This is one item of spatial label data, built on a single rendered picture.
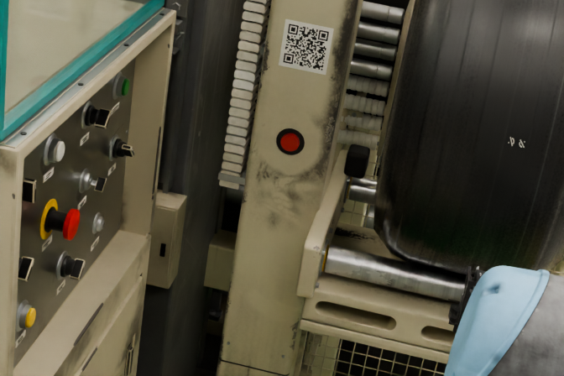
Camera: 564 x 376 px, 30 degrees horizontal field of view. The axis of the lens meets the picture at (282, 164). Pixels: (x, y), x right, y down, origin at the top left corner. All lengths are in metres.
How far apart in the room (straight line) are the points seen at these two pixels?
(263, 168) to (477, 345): 0.92
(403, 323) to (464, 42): 0.48
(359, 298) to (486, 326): 0.85
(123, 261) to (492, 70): 0.61
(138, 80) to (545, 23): 0.59
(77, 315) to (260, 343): 0.48
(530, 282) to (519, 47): 0.63
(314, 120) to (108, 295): 0.42
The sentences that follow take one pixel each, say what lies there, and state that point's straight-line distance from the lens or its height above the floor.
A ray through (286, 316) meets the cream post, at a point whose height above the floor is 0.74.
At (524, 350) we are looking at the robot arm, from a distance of 0.83.
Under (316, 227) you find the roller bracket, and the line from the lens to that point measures 1.67.
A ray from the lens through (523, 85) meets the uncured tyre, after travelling 1.43.
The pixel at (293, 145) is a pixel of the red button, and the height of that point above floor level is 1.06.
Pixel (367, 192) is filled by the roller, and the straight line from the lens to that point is 1.91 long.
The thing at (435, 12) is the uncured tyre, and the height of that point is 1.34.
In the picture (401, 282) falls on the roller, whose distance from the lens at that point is 1.67.
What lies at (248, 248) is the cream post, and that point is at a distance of 1.77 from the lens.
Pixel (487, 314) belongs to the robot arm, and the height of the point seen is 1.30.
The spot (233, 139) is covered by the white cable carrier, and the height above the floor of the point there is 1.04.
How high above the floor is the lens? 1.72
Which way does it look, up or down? 24 degrees down
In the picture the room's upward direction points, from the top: 9 degrees clockwise
